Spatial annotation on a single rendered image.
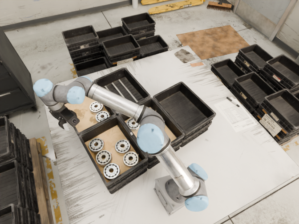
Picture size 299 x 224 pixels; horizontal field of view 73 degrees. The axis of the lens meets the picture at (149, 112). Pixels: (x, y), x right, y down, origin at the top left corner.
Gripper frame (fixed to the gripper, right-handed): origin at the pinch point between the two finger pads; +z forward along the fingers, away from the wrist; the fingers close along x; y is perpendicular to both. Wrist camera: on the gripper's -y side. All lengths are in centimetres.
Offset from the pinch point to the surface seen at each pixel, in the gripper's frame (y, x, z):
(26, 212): 20, 61, 73
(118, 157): -21.4, -7.2, 31.7
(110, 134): -5.1, -16.9, 32.8
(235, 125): -76, -89, 49
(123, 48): 81, -126, 77
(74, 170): 0.9, 16.1, 43.7
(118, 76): 26, -62, 33
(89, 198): -21, 23, 43
